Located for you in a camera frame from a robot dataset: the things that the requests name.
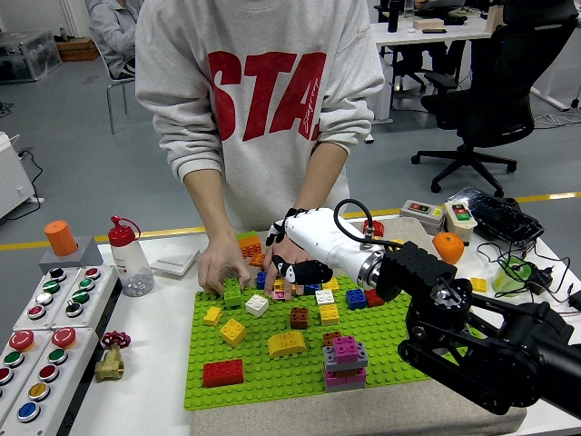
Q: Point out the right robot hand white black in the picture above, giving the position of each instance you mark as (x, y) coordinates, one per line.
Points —
(327, 240)

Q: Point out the person's left hand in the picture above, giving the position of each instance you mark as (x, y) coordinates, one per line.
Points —
(281, 250)

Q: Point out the person's right hand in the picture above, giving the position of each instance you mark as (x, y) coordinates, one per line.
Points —
(218, 259)

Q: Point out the large orange brick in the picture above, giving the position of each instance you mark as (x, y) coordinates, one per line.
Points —
(252, 247)

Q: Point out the lime green long brick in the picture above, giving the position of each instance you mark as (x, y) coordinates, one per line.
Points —
(232, 295)

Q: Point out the grey long brick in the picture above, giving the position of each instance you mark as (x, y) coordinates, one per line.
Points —
(329, 359)

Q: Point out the magenta long brick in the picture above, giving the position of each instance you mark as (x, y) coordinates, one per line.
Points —
(331, 380)

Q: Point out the grey base brick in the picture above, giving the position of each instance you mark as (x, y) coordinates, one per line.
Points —
(345, 388)

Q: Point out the person's right forearm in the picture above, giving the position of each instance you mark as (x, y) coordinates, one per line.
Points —
(209, 209)

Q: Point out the person's left forearm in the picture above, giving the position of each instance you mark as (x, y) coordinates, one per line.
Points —
(320, 181)

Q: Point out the yellow toy brick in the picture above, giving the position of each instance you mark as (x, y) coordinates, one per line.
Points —
(212, 315)
(332, 285)
(278, 286)
(329, 314)
(479, 284)

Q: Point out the blue toy brick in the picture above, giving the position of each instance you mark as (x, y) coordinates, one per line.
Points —
(356, 300)
(261, 280)
(312, 289)

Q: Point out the green baseplate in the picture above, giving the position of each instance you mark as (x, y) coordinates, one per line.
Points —
(206, 343)

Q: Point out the small orange brick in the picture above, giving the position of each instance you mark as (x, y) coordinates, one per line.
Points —
(257, 260)

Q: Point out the white square panel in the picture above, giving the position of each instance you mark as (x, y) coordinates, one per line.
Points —
(174, 263)

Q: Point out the pink flat brick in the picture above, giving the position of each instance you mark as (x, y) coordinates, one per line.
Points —
(281, 296)

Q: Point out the red curved brick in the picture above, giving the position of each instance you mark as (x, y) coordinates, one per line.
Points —
(379, 229)

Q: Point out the brown square brick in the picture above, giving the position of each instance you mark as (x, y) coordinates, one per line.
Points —
(330, 338)
(299, 318)

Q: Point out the red square brick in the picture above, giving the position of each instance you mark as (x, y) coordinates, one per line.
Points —
(372, 299)

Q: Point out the large yellow square brick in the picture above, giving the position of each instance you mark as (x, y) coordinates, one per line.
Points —
(232, 332)

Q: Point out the squeeze bottle red cap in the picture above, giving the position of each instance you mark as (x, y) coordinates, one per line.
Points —
(129, 259)

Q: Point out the yellow curved brick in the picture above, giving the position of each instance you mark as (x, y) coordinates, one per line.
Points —
(286, 344)

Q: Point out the magenta square brick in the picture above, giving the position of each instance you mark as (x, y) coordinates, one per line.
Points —
(345, 349)

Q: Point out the red long brick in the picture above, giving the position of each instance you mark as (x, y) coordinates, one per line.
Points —
(222, 373)

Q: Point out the orange fruit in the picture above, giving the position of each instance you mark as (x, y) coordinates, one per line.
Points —
(450, 247)

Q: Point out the grey block base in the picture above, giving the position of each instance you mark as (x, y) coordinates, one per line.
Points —
(86, 259)

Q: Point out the grey four-button box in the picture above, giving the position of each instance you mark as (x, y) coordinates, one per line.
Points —
(91, 295)
(45, 300)

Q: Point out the brass valve red handwheel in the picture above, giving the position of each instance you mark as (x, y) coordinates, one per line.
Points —
(109, 365)

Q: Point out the white computer tower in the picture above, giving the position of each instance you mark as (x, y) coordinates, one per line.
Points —
(387, 95)

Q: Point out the orange cylinder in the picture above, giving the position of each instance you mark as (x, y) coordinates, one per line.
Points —
(61, 238)

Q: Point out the grey-brown mat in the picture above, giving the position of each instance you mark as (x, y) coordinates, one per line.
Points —
(318, 418)

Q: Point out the grey emergency-stop button box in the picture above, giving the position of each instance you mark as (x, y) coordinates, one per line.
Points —
(68, 363)
(27, 359)

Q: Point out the black power adapter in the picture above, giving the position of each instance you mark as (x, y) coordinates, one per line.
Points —
(540, 279)

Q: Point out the white cabinet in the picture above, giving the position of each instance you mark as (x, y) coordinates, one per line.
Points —
(13, 181)

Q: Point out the black office chair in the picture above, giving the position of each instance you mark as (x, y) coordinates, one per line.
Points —
(499, 104)

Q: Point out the white desk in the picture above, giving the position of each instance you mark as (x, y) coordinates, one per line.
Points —
(550, 96)
(431, 38)

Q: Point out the black bottle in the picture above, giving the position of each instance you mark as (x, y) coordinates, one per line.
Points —
(395, 18)

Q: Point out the black phone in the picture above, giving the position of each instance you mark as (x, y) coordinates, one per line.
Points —
(435, 31)

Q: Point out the wooden box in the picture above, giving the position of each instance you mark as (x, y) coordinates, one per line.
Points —
(426, 24)

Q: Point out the seated person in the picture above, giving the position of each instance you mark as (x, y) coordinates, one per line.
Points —
(113, 36)

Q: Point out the wooden pallet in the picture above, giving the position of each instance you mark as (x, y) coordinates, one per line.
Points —
(79, 51)

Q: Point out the black plug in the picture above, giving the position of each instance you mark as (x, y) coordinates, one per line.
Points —
(575, 300)

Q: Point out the clear plastic crate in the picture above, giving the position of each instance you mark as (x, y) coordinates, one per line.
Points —
(27, 59)

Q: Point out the grey switch box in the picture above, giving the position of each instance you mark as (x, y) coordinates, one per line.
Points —
(420, 218)

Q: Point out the white switch box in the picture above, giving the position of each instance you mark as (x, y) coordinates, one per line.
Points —
(460, 227)

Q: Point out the metal frame chair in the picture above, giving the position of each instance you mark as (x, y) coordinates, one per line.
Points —
(122, 82)

